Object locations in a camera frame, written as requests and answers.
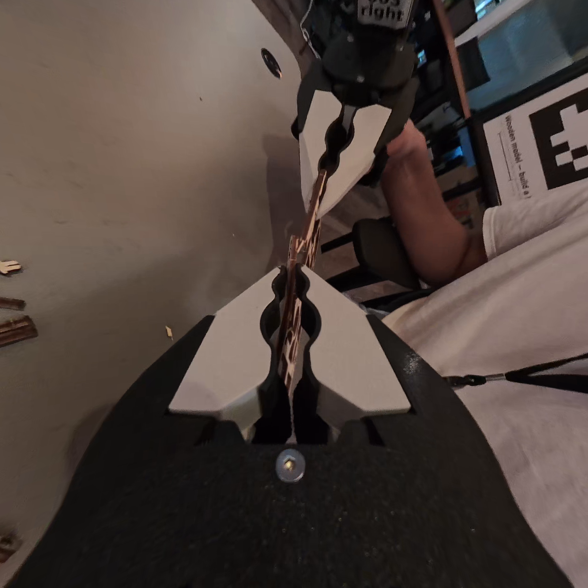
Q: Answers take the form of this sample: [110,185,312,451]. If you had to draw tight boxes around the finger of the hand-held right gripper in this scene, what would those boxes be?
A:
[298,89,346,215]
[317,105,393,220]

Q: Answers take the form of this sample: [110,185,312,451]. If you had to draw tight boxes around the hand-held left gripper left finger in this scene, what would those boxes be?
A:
[168,268,288,443]

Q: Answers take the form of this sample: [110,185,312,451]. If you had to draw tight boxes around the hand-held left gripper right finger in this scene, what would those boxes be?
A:
[293,265,412,444]

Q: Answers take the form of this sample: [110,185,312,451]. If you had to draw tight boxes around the wooden parts sheet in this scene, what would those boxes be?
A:
[275,169,330,401]

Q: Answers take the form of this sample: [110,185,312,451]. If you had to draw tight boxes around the notched wooden piece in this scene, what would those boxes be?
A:
[0,315,39,347]

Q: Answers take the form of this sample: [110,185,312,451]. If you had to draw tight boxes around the person's right forearm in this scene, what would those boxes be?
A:
[380,122,488,284]

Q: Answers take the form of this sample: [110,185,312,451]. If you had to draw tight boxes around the grey desk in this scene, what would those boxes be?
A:
[0,0,391,586]

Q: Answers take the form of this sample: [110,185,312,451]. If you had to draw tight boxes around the black office chair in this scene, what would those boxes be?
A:
[321,217,435,306]

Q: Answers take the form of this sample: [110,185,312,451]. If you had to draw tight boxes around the framed marker sign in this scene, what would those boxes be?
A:
[470,73,588,208]

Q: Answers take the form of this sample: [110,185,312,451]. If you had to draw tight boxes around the black cable grommet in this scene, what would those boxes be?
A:
[260,47,283,79]

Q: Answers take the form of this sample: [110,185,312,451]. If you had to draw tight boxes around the black lanyard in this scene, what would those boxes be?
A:
[442,353,588,394]

